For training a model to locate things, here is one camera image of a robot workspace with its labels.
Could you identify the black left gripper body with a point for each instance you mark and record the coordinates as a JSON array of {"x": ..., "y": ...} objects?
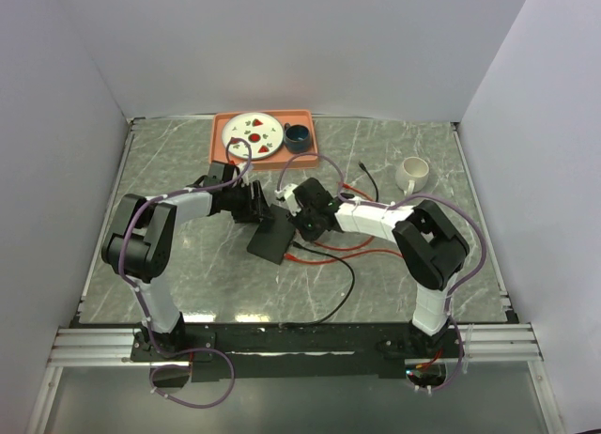
[{"x": 240, "y": 204}]

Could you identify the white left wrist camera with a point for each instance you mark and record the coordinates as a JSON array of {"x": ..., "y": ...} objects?
[{"x": 242, "y": 172}]

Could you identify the white ceramic mug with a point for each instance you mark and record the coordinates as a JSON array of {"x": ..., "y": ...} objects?
[{"x": 412, "y": 175}]

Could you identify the black network switch box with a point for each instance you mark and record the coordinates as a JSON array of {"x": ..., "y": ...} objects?
[{"x": 273, "y": 236}]

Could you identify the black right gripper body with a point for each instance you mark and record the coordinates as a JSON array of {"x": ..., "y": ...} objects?
[{"x": 307, "y": 225}]

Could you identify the white strawberry pattern plate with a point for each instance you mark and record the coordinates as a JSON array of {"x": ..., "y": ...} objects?
[{"x": 261, "y": 133}]

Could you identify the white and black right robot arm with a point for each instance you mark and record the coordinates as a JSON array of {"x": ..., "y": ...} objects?
[{"x": 433, "y": 249}]

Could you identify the dark blue mug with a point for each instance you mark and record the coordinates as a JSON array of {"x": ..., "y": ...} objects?
[{"x": 297, "y": 138}]

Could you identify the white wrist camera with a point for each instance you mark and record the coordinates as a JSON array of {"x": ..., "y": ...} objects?
[
  {"x": 287, "y": 196},
  {"x": 242, "y": 172}
]

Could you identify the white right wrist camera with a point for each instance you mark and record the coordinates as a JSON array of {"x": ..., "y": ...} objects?
[{"x": 287, "y": 196}]

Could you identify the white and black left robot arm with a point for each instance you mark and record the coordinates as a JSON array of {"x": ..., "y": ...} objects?
[{"x": 138, "y": 243}]

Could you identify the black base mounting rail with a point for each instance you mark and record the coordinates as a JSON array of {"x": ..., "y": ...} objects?
[{"x": 268, "y": 350}]

